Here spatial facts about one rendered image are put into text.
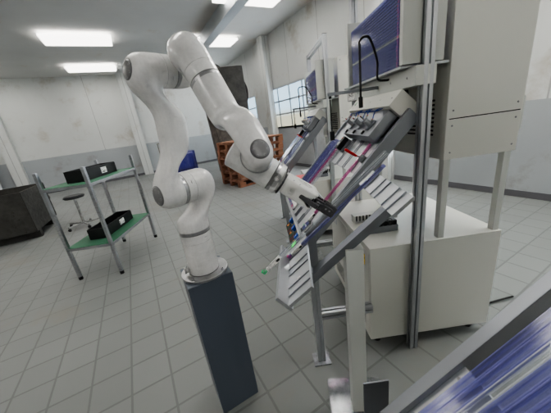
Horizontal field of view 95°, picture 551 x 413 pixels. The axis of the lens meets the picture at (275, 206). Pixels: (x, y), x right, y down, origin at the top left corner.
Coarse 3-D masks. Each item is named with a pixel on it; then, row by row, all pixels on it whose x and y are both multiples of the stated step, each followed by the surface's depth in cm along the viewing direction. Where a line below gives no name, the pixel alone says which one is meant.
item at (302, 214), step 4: (320, 196) 132; (296, 208) 154; (300, 208) 147; (304, 208) 142; (312, 208) 131; (296, 212) 148; (300, 212) 143; (304, 212) 138; (308, 212) 133; (312, 212) 128; (320, 212) 120; (296, 216) 145; (300, 216) 140; (304, 216) 134; (308, 216) 129; (316, 216) 121; (300, 220) 135; (304, 220) 131; (312, 220) 122; (300, 224) 133
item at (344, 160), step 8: (352, 120) 160; (344, 128) 164; (336, 136) 169; (352, 144) 135; (360, 144) 126; (376, 144) 110; (344, 152) 138; (360, 152) 120; (368, 152) 113; (336, 160) 143; (344, 160) 132; (352, 160) 124; (344, 168) 126
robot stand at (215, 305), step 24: (192, 288) 96; (216, 288) 102; (216, 312) 104; (240, 312) 110; (216, 336) 106; (240, 336) 113; (216, 360) 109; (240, 360) 116; (216, 384) 112; (240, 384) 119
